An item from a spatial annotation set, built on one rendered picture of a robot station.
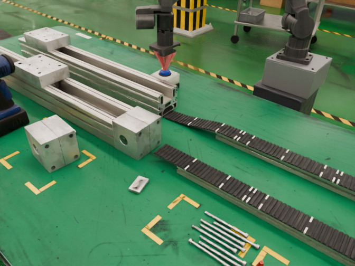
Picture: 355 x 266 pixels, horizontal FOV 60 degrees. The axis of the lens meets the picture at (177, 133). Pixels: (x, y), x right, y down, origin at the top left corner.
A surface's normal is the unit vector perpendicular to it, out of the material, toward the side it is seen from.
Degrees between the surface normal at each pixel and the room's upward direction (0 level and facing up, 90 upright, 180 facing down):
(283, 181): 0
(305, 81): 90
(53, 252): 0
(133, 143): 90
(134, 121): 0
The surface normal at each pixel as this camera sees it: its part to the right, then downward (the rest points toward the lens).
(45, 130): 0.02, -0.80
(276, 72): -0.64, 0.44
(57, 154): 0.70, 0.44
